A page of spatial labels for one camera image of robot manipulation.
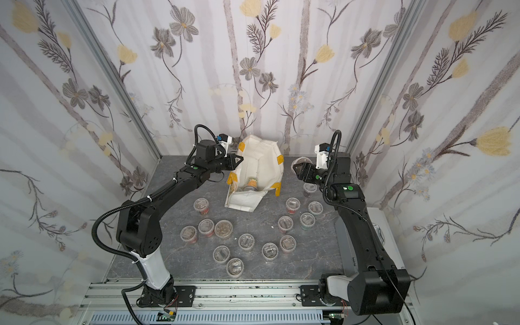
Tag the white slotted cable duct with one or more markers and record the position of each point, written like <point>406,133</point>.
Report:
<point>234,317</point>

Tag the silver metal case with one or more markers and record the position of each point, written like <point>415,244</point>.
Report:
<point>381,226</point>

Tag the seed jar row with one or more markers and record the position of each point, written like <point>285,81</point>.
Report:
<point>246,242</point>

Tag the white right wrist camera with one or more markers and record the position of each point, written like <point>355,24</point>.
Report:
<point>322,155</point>

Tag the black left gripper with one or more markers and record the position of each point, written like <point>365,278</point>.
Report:
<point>227,162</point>

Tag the white canvas tote bag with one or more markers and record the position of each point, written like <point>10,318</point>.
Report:
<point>263,160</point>

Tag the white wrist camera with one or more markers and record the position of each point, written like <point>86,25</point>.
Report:
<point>322,155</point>
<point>225,141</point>

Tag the red green label seed jar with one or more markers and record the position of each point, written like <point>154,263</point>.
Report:
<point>221,254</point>

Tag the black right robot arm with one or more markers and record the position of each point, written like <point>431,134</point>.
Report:
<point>378,285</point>

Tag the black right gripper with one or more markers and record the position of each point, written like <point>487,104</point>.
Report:
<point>309,175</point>

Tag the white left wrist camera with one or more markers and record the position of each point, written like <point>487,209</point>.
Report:
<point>225,141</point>

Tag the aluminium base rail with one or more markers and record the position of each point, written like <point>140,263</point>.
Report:
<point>234,294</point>

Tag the yellow stripe lid seed jar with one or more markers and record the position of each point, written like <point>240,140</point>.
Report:
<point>270,251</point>

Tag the clear lid seed jar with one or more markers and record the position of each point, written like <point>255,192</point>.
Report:
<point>235,267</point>

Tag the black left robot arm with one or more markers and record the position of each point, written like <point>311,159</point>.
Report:
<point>210,147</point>

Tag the orange label seed jar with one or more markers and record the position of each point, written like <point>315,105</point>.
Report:
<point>251,184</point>

